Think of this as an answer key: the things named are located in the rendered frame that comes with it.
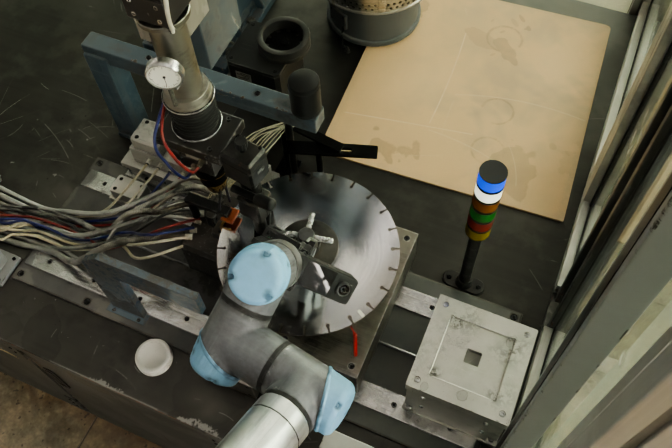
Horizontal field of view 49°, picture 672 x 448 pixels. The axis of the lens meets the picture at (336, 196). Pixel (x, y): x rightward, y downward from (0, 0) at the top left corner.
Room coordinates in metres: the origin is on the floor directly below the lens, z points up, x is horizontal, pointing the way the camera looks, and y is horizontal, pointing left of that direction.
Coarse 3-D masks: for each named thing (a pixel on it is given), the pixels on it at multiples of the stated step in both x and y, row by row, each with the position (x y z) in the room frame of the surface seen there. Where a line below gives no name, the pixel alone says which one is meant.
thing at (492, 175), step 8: (488, 160) 0.65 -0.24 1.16; (496, 160) 0.65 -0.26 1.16; (480, 168) 0.64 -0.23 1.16; (488, 168) 0.63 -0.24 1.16; (496, 168) 0.63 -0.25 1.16; (504, 168) 0.63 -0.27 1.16; (480, 176) 0.62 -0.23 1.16; (488, 176) 0.62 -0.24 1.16; (496, 176) 0.62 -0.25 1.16; (504, 176) 0.62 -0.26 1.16; (480, 184) 0.62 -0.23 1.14; (488, 184) 0.61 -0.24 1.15; (496, 184) 0.61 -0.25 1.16; (504, 184) 0.62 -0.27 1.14; (488, 192) 0.61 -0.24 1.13; (496, 192) 0.61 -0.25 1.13
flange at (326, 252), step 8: (296, 224) 0.67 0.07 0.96; (304, 224) 0.67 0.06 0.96; (320, 224) 0.67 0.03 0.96; (320, 232) 0.65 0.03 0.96; (328, 232) 0.65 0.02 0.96; (336, 240) 0.63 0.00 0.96; (320, 248) 0.61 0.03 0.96; (328, 248) 0.61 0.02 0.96; (336, 248) 0.61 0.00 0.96; (320, 256) 0.60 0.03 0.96; (328, 256) 0.60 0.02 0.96; (336, 256) 0.60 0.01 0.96
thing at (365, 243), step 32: (288, 192) 0.74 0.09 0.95; (320, 192) 0.74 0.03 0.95; (352, 192) 0.74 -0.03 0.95; (224, 224) 0.68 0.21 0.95; (288, 224) 0.67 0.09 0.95; (352, 224) 0.67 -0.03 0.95; (384, 224) 0.66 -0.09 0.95; (224, 256) 0.62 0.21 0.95; (352, 256) 0.60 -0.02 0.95; (384, 256) 0.60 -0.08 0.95; (384, 288) 0.54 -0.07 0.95; (288, 320) 0.49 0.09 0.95; (320, 320) 0.48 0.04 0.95; (352, 320) 0.48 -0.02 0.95
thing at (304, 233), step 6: (312, 216) 0.66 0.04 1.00; (312, 222) 0.65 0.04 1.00; (306, 228) 0.63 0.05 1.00; (288, 234) 0.63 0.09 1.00; (294, 234) 0.63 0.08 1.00; (300, 234) 0.62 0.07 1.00; (306, 234) 0.62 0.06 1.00; (312, 234) 0.62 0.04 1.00; (300, 240) 0.61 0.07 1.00; (318, 240) 0.61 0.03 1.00; (324, 240) 0.61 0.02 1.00; (330, 240) 0.61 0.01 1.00
